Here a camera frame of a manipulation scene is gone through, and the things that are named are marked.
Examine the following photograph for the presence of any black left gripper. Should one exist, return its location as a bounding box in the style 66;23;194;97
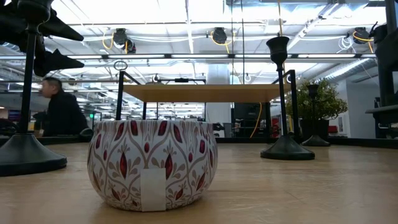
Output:
0;0;86;78

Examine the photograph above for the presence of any black candle stick holder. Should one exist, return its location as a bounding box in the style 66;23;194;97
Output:
0;0;68;177
260;35;316;161
301;83;331;147

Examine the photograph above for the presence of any white candle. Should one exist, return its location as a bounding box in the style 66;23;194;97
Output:
86;119;218;212

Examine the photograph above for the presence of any person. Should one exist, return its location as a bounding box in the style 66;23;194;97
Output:
39;77;94;138

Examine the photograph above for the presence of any wooden shelf with black legs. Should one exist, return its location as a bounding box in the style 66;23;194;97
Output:
115;70;301;144

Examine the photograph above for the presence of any small green potted plant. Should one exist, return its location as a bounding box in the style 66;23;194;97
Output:
285;77;349;139

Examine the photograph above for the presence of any black ceiling cable reel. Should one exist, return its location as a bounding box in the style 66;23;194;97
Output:
353;27;371;44
211;27;228;45
112;27;137;54

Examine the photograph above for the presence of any yellow hanging cable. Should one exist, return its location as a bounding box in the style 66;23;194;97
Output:
249;101;263;139

